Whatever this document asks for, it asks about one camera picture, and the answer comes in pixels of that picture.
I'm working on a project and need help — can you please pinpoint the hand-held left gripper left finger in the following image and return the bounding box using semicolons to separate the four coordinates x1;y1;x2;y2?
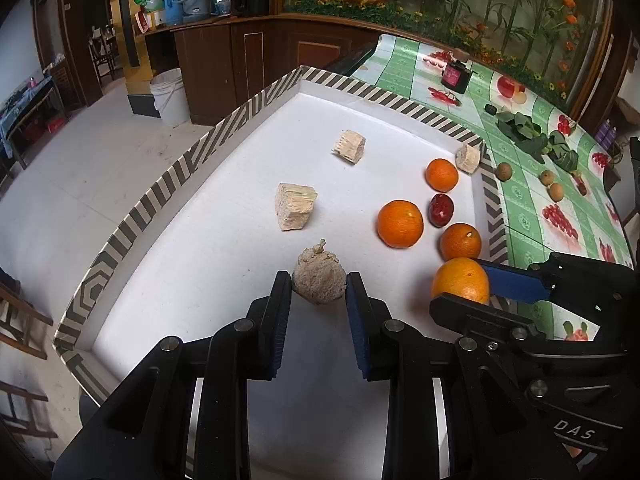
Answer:
51;270;294;480

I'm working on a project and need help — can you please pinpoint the green bok choy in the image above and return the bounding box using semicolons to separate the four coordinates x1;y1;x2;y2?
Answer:
496;111;550;161
549;130;581;175

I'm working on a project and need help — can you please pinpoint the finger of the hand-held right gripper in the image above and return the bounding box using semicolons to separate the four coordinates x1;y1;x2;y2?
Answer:
429;295;548;352
480;252;640;321

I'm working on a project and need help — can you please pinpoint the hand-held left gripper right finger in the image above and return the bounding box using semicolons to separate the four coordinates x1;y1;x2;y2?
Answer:
345;271;556;480

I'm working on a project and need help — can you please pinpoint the white plastic bucket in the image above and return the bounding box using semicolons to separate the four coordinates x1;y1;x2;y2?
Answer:
149;68;191;128

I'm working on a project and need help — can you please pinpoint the wooden chair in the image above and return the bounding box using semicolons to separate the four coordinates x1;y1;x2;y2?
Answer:
87;25;123;93

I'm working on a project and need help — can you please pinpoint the wooden stool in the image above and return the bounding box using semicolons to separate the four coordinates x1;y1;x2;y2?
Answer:
0;280;53;361
0;380;58;461

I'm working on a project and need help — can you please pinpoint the brown wooden cabinet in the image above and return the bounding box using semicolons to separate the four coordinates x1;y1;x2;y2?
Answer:
145;12;381;126

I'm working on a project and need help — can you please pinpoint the white tray with striped rim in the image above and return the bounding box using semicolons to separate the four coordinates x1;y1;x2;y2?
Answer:
52;65;511;480

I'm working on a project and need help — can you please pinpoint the large orange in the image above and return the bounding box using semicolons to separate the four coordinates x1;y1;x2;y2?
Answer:
431;257;491;306
377;200;425;249

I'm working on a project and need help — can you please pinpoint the beige fibrous ball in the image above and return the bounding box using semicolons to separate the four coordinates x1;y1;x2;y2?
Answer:
292;239;347;305

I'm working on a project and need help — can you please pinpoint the black jar with pink label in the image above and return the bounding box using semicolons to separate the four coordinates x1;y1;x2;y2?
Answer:
440;49;476;94

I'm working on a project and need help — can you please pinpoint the small orange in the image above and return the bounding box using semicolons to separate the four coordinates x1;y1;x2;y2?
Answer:
425;158;459;193

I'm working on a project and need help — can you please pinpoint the dark red plum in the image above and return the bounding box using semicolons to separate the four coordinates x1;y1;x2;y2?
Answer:
428;193;455;229

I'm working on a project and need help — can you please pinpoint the orange with white stem mark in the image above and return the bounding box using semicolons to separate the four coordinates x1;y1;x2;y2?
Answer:
439;223;483;262

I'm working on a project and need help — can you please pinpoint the cluttered low table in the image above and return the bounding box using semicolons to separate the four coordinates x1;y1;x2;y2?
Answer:
0;75;68;168

